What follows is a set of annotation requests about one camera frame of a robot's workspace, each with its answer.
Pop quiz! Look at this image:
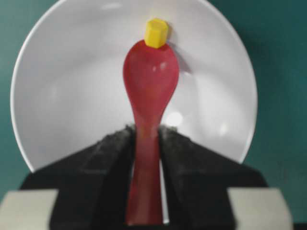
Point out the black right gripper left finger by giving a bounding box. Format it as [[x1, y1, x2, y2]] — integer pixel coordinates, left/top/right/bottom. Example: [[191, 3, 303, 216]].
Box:
[[20, 126, 135, 230]]

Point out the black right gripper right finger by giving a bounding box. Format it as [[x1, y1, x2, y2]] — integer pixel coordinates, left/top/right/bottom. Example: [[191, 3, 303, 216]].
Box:
[[158, 126, 268, 230]]

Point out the red plastic soup spoon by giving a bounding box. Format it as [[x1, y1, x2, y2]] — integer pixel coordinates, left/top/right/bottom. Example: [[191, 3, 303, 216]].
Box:
[[123, 40, 179, 226]]

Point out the yellow hexagonal prism block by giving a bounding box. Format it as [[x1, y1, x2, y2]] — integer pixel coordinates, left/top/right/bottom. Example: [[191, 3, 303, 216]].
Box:
[[144, 18, 168, 49]]

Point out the white round bowl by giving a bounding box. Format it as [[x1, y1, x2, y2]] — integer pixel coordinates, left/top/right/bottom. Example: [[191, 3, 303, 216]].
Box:
[[10, 0, 259, 225]]

